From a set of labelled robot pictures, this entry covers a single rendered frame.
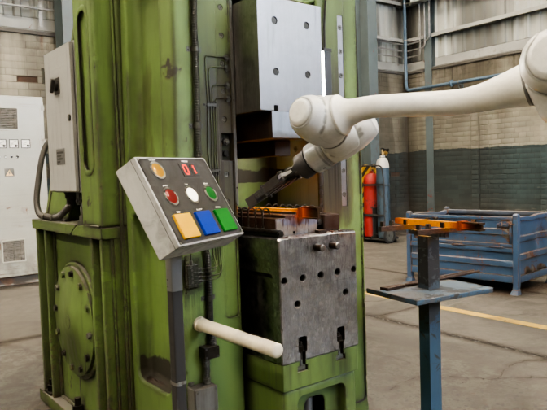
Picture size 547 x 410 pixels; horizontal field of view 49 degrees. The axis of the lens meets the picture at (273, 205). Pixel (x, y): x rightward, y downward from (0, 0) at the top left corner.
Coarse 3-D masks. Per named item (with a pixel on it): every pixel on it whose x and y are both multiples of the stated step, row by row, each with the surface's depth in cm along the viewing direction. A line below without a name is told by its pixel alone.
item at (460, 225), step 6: (396, 222) 251; (402, 222) 248; (408, 222) 245; (414, 222) 242; (420, 222) 239; (426, 222) 236; (432, 222) 233; (438, 222) 230; (450, 222) 224; (456, 222) 222; (462, 222) 219; (468, 222) 216; (474, 222) 215; (480, 222) 214; (456, 228) 222; (462, 228) 219; (468, 228) 217; (474, 228) 215; (480, 228) 213
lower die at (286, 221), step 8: (240, 216) 230; (256, 216) 228; (264, 216) 225; (272, 216) 221; (280, 216) 217; (288, 216) 216; (296, 216) 219; (240, 224) 230; (256, 224) 222; (264, 224) 218; (272, 224) 214; (280, 224) 214; (288, 224) 216; (296, 224) 219; (304, 224) 221; (312, 224) 223; (288, 232) 216; (296, 232) 219; (304, 232) 221; (312, 232) 223
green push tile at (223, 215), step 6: (216, 210) 178; (222, 210) 181; (228, 210) 184; (216, 216) 178; (222, 216) 179; (228, 216) 182; (222, 222) 177; (228, 222) 180; (234, 222) 183; (222, 228) 177; (228, 228) 178; (234, 228) 181
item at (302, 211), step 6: (270, 210) 233; (276, 210) 230; (282, 210) 226; (288, 210) 224; (294, 210) 221; (300, 210) 218; (306, 210) 217; (312, 210) 214; (318, 210) 212; (300, 216) 218; (306, 216) 217; (312, 216) 215; (318, 216) 212
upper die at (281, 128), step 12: (240, 120) 226; (252, 120) 220; (264, 120) 214; (276, 120) 212; (288, 120) 215; (240, 132) 226; (252, 132) 220; (264, 132) 215; (276, 132) 212; (288, 132) 215
